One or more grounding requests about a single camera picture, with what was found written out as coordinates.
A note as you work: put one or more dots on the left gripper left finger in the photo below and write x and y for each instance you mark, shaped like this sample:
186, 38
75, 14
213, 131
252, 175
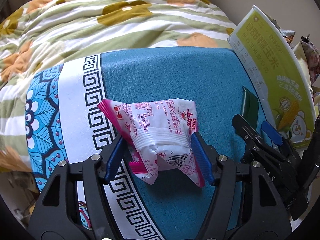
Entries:
56, 214

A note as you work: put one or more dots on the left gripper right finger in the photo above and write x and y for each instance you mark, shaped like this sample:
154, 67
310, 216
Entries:
245, 203

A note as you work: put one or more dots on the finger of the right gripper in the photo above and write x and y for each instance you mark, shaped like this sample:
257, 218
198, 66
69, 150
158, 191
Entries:
255, 148
283, 144

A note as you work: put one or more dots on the dark green small packet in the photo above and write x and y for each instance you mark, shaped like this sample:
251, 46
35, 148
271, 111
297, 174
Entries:
250, 107

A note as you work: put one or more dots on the purple brown snack bag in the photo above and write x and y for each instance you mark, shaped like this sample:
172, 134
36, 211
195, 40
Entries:
312, 57

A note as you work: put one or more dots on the pink white snack packet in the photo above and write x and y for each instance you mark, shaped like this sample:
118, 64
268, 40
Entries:
159, 133

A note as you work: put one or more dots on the chiffon cake packet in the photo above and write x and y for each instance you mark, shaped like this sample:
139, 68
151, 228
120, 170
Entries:
301, 57

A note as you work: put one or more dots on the green cardboard box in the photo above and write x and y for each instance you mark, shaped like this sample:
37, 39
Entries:
277, 77

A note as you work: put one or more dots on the silver snack packet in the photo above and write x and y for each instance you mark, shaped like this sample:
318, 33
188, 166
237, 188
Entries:
288, 35

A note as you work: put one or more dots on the floral striped quilt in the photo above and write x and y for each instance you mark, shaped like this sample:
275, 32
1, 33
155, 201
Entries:
44, 33

